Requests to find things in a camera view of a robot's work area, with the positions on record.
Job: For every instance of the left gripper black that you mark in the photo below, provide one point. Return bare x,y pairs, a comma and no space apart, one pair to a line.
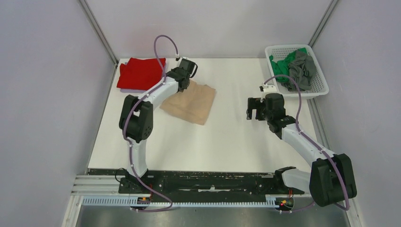
173,70

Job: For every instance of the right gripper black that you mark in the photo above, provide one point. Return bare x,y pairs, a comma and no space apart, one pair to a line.
254,103

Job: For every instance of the beige t-shirt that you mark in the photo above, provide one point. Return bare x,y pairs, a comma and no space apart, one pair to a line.
192,105

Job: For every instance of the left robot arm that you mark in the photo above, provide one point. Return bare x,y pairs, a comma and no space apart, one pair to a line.
136,120

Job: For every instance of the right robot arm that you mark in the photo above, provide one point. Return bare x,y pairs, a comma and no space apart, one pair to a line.
331,178

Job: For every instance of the green t-shirt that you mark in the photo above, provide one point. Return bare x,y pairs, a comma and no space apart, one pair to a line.
281,67

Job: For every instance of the red folded t-shirt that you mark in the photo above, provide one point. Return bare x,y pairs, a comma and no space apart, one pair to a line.
141,73

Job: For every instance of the grey t-shirt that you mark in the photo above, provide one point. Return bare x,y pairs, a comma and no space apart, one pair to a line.
303,70

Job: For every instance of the white plastic basket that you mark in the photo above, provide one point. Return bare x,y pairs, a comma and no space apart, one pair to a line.
285,84

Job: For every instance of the lavender folded t-shirt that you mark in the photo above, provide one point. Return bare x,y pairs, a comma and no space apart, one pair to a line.
131,91

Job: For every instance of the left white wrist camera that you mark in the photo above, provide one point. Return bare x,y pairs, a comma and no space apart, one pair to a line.
179,58

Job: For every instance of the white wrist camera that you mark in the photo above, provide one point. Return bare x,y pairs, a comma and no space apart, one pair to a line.
179,58
267,88

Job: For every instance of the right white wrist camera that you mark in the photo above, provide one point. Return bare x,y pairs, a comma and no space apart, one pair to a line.
267,88

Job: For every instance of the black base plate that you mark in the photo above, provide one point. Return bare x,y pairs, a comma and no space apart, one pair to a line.
190,186

